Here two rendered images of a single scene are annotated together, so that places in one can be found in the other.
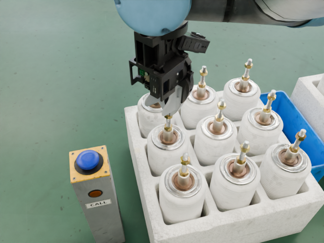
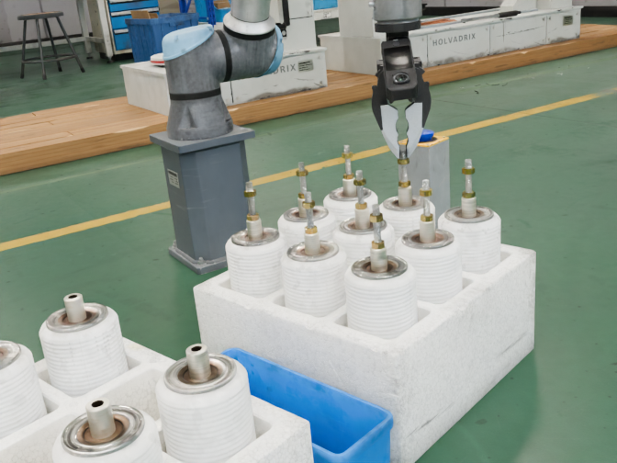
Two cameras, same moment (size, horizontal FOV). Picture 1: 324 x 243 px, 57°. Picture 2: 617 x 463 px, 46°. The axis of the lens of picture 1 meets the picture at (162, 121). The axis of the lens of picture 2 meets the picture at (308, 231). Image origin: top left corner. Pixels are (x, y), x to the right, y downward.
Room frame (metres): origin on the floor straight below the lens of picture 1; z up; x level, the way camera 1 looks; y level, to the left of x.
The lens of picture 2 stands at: (1.30, -0.77, 0.64)
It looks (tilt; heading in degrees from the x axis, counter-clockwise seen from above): 20 degrees down; 147
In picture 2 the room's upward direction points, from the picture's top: 5 degrees counter-clockwise
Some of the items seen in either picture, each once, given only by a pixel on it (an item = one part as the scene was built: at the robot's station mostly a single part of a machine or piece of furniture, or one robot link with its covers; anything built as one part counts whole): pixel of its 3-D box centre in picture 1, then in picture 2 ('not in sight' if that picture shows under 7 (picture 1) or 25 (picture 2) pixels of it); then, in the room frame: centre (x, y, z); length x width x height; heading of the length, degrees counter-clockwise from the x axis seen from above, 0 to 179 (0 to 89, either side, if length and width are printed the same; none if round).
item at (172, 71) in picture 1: (161, 55); (398, 61); (0.42, 0.00, 0.48); 0.09 x 0.08 x 0.12; 141
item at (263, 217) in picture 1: (209, 167); (368, 319); (0.46, -0.13, 0.09); 0.39 x 0.39 x 0.18; 14
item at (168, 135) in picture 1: (168, 133); (405, 196); (0.43, -0.01, 0.26); 0.02 x 0.02 x 0.03
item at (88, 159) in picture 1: (88, 161); (422, 136); (0.32, 0.14, 0.32); 0.04 x 0.04 x 0.02
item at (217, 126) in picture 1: (218, 124); (362, 218); (0.46, -0.13, 0.26); 0.02 x 0.02 x 0.03
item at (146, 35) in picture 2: not in sight; (164, 40); (-4.08, 1.56, 0.19); 0.50 x 0.41 x 0.37; 2
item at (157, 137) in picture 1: (168, 137); (405, 204); (0.43, -0.01, 0.25); 0.08 x 0.08 x 0.01
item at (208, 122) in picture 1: (217, 128); (363, 226); (0.46, -0.13, 0.25); 0.08 x 0.08 x 0.01
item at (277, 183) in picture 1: (277, 181); (262, 290); (0.38, -0.27, 0.16); 0.10 x 0.10 x 0.18
